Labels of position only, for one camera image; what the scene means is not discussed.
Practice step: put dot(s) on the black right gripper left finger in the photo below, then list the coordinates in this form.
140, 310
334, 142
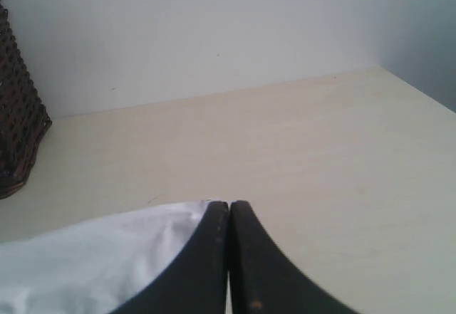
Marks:
196, 280

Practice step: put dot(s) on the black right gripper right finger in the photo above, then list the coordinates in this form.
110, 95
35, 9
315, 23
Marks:
262, 279

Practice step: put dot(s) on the white t-shirt with red print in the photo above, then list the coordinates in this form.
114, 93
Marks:
97, 265

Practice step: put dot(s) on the dark brown wicker basket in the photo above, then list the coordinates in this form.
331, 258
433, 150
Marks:
24, 118

